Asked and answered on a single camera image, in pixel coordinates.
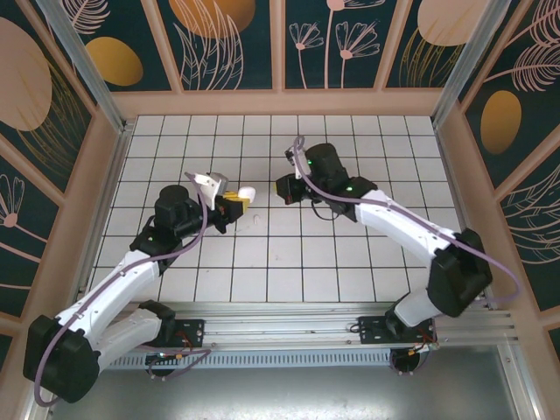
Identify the left aluminium frame post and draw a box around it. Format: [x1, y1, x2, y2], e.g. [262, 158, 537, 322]
[37, 0, 135, 135]

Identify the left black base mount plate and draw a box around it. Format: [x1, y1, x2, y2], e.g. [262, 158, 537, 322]
[161, 318, 207, 349]

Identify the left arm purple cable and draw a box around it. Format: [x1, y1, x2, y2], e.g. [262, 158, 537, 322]
[33, 172, 212, 407]

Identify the left black round cable port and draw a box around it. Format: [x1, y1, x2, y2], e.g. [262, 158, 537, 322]
[146, 354, 177, 382]

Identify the thin black cable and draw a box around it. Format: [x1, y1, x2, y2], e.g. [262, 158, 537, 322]
[311, 199, 340, 221]

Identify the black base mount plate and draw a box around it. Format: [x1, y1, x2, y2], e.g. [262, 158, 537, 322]
[357, 315, 438, 347]
[161, 318, 207, 349]

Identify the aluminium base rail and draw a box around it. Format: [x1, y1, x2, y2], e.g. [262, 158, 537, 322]
[78, 300, 517, 351]

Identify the right aluminium frame post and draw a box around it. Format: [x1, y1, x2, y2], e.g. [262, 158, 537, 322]
[430, 0, 514, 128]

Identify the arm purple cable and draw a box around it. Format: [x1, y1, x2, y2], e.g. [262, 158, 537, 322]
[291, 135, 522, 304]
[33, 172, 212, 407]

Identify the slotted grey cable duct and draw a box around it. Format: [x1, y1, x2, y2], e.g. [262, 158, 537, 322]
[100, 348, 397, 369]

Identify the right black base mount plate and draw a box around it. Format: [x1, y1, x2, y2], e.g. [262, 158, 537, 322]
[357, 315, 438, 347]

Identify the grey metal sheet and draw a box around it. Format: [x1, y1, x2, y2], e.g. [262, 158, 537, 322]
[43, 369, 530, 420]

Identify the right black round cable port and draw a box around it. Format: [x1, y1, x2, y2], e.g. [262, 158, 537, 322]
[390, 349, 432, 377]

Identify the black round cable port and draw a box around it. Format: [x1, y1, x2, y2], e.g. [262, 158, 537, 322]
[146, 354, 177, 382]
[390, 349, 432, 377]

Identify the aluminium frame post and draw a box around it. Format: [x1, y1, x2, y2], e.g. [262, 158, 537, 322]
[430, 0, 514, 128]
[37, 0, 135, 135]

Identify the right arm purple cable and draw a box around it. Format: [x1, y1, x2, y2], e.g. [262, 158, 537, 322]
[291, 135, 522, 304]

